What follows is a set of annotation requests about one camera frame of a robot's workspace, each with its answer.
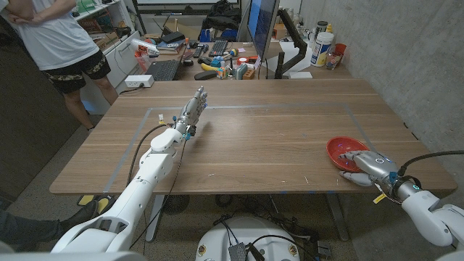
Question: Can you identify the computer monitor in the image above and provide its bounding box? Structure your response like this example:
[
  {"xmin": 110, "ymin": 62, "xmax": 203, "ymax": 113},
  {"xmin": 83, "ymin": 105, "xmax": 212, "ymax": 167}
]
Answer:
[{"xmin": 246, "ymin": 0, "xmax": 281, "ymax": 61}]

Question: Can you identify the person in white t-shirt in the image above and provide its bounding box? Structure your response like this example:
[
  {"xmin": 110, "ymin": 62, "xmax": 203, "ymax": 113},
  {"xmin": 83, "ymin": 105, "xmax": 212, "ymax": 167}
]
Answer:
[{"xmin": 0, "ymin": 0, "xmax": 120, "ymax": 131}]

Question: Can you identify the black round fan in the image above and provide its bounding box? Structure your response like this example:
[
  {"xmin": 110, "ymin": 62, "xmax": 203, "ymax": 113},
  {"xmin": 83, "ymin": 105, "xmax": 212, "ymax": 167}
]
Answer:
[{"xmin": 162, "ymin": 194, "xmax": 191, "ymax": 216}]

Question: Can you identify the white shelf unit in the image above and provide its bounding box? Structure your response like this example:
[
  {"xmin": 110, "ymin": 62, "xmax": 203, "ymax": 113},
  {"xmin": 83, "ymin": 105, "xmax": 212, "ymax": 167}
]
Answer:
[{"xmin": 72, "ymin": 0, "xmax": 143, "ymax": 109}]

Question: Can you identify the black laptop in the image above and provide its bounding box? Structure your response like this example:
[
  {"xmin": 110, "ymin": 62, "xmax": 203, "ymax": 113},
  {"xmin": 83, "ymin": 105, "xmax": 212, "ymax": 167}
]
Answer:
[{"xmin": 144, "ymin": 43, "xmax": 189, "ymax": 82}]

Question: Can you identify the black backpack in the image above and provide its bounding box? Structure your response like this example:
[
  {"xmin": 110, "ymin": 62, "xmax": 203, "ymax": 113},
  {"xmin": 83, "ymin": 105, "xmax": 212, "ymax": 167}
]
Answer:
[{"xmin": 201, "ymin": 0, "xmax": 243, "ymax": 32}]

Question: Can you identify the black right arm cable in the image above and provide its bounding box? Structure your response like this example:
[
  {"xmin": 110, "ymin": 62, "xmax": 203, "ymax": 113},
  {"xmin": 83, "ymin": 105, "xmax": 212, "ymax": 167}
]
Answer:
[{"xmin": 397, "ymin": 150, "xmax": 464, "ymax": 178}]

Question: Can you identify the black oval case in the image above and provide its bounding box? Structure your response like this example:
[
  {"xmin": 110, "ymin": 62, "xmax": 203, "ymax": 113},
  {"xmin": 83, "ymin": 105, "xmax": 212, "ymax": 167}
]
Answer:
[{"xmin": 194, "ymin": 70, "xmax": 218, "ymax": 81}]

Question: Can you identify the white wipes canister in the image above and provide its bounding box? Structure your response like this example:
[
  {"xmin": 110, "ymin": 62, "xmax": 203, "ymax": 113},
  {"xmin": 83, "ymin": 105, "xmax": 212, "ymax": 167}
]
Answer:
[{"xmin": 310, "ymin": 31, "xmax": 335, "ymax": 67}]

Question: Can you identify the whiteboard with black frame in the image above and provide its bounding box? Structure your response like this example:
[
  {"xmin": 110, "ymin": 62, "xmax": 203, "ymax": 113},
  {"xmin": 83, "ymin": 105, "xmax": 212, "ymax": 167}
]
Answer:
[{"xmin": 130, "ymin": 0, "xmax": 243, "ymax": 16}]

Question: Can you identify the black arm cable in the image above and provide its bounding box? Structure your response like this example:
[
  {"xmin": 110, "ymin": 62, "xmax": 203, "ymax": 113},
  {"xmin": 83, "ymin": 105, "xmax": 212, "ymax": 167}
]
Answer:
[
  {"xmin": 397, "ymin": 150, "xmax": 464, "ymax": 178},
  {"xmin": 126, "ymin": 122, "xmax": 174, "ymax": 186}
]

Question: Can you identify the white printed package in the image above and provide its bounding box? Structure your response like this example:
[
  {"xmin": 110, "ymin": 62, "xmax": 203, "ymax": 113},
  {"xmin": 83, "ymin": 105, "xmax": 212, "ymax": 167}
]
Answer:
[{"xmin": 130, "ymin": 38, "xmax": 160, "ymax": 57}]

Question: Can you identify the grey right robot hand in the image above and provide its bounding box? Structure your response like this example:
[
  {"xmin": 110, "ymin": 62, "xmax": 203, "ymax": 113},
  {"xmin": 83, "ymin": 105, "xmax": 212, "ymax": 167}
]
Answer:
[{"xmin": 338, "ymin": 149, "xmax": 403, "ymax": 199}]

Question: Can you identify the blue bag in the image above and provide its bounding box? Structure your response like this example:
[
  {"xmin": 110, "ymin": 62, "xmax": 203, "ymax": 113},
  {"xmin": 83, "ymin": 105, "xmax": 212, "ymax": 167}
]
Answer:
[{"xmin": 199, "ymin": 28, "xmax": 239, "ymax": 43}]

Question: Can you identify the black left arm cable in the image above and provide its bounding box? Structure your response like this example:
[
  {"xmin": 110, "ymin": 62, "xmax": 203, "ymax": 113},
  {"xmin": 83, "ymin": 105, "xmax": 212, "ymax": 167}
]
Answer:
[{"xmin": 126, "ymin": 122, "xmax": 174, "ymax": 186}]

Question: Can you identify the grey table leg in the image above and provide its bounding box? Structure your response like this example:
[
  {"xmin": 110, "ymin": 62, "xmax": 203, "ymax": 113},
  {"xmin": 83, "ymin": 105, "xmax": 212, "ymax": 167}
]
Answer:
[
  {"xmin": 144, "ymin": 194, "xmax": 166, "ymax": 243},
  {"xmin": 324, "ymin": 192, "xmax": 351, "ymax": 243}
]

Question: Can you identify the red bowl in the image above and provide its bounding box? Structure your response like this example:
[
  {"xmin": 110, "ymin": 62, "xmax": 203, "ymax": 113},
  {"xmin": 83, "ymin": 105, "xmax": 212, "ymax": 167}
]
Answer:
[{"xmin": 326, "ymin": 136, "xmax": 370, "ymax": 173}]

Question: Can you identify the white power strip box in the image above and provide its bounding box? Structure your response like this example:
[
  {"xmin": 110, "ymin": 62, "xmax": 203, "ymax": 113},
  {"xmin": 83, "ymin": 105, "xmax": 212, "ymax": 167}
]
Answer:
[{"xmin": 124, "ymin": 74, "xmax": 155, "ymax": 88}]

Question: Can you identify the black keyboard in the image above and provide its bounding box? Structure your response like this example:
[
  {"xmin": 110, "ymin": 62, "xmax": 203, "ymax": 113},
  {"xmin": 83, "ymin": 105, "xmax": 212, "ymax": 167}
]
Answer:
[{"xmin": 208, "ymin": 39, "xmax": 229, "ymax": 57}]

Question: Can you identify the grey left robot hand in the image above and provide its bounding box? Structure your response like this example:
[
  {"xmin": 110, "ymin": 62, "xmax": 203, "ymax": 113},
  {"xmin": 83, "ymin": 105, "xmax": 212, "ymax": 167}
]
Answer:
[{"xmin": 173, "ymin": 86, "xmax": 209, "ymax": 141}]

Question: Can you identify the yellow floor pad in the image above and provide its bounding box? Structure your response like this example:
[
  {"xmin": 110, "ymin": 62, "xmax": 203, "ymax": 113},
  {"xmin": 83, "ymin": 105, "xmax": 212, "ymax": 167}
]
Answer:
[{"xmin": 77, "ymin": 194, "xmax": 112, "ymax": 215}]

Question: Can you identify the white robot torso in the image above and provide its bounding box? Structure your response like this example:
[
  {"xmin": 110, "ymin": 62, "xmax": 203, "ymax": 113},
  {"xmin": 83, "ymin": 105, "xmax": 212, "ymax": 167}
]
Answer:
[{"xmin": 195, "ymin": 216, "xmax": 301, "ymax": 261}]

